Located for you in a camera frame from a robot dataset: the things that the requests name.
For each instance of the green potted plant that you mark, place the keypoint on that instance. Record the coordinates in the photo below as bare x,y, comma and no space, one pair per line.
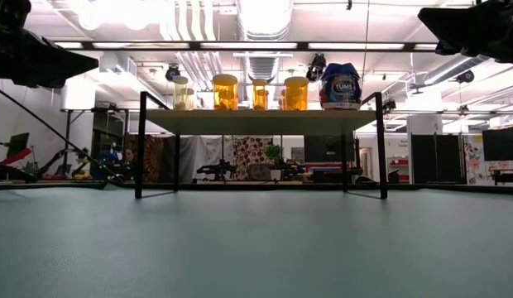
274,152

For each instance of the small orange pill bottle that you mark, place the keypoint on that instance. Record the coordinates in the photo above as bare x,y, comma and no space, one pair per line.
259,97

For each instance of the black partition panel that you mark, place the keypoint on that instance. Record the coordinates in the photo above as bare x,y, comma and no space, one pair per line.
436,159

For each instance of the wooden shelf with black frame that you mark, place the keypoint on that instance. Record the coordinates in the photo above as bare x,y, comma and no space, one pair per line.
260,122

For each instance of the red floral hanging cloth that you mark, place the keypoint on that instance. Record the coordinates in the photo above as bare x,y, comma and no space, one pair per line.
248,151

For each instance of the floral curtain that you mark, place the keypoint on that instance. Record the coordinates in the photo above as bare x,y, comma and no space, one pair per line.
473,161

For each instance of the grey hanging cloth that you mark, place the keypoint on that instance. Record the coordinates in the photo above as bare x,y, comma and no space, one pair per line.
190,153

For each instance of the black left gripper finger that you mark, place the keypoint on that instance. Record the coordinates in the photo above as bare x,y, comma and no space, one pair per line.
33,62

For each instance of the red storage shelf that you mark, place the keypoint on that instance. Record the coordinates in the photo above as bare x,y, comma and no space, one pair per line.
399,167

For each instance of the black television screen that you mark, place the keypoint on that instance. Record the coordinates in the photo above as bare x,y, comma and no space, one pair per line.
502,145

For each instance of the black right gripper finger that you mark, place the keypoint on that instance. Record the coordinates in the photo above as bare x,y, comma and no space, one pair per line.
467,29

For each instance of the blue Tums bottle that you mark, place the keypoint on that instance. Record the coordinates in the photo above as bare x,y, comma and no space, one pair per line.
340,89

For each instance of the dark orange mandala tapestry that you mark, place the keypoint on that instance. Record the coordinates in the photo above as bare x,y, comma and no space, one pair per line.
154,159

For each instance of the small pale pill bottle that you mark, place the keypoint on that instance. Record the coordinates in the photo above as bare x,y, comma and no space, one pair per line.
191,99
180,95

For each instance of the large orange pill bottle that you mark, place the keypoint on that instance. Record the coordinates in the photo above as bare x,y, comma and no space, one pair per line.
224,95
296,95

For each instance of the silver ceiling duct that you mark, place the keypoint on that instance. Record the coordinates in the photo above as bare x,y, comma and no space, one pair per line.
262,20

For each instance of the black background robot arm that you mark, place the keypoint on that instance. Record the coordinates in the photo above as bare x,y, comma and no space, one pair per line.
217,169

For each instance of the person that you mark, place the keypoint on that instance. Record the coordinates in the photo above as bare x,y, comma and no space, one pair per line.
129,155

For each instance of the black computer monitor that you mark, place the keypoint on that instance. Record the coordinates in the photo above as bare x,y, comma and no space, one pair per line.
17,142

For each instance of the green table mat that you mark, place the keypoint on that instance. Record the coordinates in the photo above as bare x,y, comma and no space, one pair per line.
256,248

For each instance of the dark low table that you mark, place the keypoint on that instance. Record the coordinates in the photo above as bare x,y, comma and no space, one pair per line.
504,171

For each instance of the black ceiling spot lamp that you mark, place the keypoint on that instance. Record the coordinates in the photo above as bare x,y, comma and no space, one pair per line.
465,76
316,66
172,72

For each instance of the black metal table frame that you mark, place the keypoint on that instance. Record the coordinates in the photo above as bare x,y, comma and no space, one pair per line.
240,186

